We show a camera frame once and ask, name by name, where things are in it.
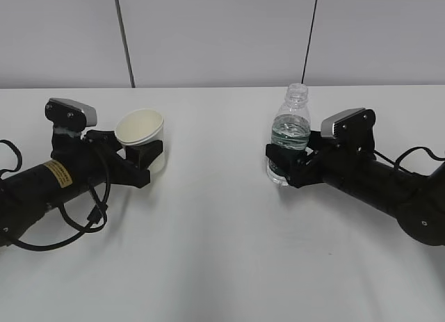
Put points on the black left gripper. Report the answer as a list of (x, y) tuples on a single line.
[(94, 157)]

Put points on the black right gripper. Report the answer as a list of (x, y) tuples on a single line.
[(330, 160)]

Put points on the white paper cup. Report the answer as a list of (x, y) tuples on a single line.
[(135, 131)]

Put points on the clear water bottle green label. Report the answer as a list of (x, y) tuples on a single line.
[(291, 126)]

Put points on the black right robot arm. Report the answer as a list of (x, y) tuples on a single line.
[(414, 200)]

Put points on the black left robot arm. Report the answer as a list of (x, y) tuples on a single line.
[(26, 196)]

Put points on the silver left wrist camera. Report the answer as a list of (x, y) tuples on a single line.
[(70, 114)]

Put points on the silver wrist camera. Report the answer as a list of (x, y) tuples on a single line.
[(70, 114), (351, 128)]

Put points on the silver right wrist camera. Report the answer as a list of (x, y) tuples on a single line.
[(351, 128)]

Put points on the left black wall seam strip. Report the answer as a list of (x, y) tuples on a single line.
[(124, 43)]

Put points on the black wall seam strip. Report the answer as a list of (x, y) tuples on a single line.
[(124, 43), (309, 41)]

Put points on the right black wall seam strip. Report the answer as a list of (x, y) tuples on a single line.
[(309, 41)]

